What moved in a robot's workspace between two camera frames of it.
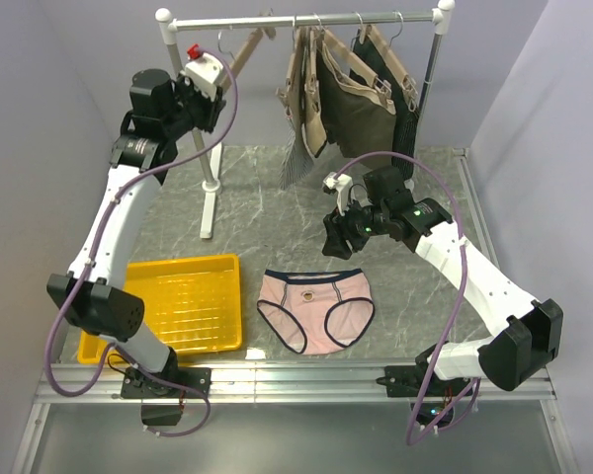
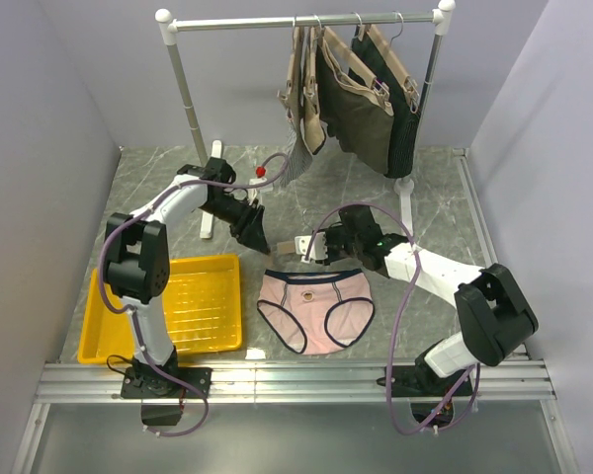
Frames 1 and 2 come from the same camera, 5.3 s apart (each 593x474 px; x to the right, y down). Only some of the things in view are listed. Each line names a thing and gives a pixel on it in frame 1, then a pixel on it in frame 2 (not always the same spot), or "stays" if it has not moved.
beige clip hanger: [250, 45] to [286, 247]
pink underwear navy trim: [315, 312] stays
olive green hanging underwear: [356, 116] stays
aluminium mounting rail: [339, 382] stays
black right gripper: [339, 229] stays
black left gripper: [212, 108] to [249, 231]
